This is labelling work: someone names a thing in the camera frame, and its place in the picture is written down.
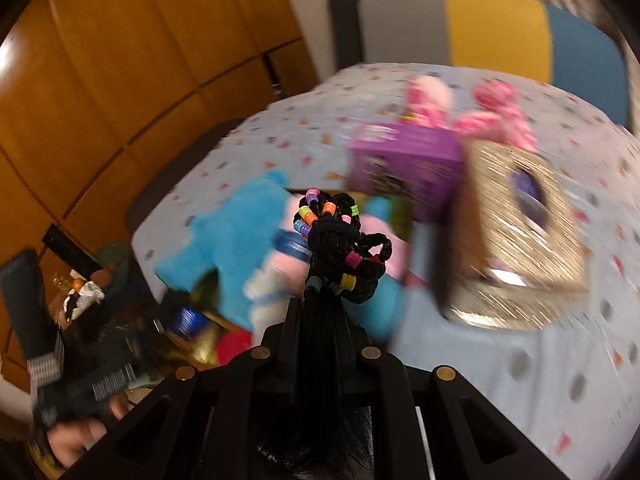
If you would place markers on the red knit sock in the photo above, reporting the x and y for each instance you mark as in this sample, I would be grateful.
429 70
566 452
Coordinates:
235 347

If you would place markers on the dark red gold-lined box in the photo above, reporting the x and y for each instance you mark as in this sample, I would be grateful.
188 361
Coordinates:
200 350

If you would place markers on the pink face mask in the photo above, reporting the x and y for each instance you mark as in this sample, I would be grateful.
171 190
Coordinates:
395 255

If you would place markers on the black upright post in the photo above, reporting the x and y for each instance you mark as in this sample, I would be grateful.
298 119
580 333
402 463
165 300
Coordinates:
345 20

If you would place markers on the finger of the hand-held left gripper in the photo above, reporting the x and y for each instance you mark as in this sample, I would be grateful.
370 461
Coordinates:
70 247

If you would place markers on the wooden wardrobe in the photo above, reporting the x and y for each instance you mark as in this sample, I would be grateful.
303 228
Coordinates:
125 85

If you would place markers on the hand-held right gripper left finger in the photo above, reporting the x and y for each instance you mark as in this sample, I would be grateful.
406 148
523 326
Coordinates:
280 360

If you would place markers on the black white small toy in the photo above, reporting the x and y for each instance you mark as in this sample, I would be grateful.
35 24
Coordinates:
82 300

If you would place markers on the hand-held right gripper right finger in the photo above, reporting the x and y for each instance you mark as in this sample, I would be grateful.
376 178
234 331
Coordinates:
360 365

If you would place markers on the purple cardboard box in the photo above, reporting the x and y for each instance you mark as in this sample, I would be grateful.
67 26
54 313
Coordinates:
410 155

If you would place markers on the person's left hand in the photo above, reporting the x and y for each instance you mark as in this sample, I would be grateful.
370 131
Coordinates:
82 435

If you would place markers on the pink spotted plush toy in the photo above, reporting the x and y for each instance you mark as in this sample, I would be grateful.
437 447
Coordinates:
500 115

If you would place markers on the blue ribbed lid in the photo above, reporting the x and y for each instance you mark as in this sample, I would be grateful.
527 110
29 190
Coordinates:
185 320

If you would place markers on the small blue plush toy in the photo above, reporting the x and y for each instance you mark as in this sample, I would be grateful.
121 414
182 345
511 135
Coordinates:
225 240

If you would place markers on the black beaded hair wig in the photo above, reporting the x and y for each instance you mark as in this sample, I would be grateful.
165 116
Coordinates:
335 245

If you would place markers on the grey yellow blue chair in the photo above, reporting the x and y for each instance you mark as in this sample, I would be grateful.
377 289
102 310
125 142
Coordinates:
495 30

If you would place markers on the green round object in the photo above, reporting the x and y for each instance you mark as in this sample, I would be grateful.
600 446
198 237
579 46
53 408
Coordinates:
117 260

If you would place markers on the silver ornate tissue box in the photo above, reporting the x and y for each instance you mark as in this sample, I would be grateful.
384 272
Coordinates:
520 260

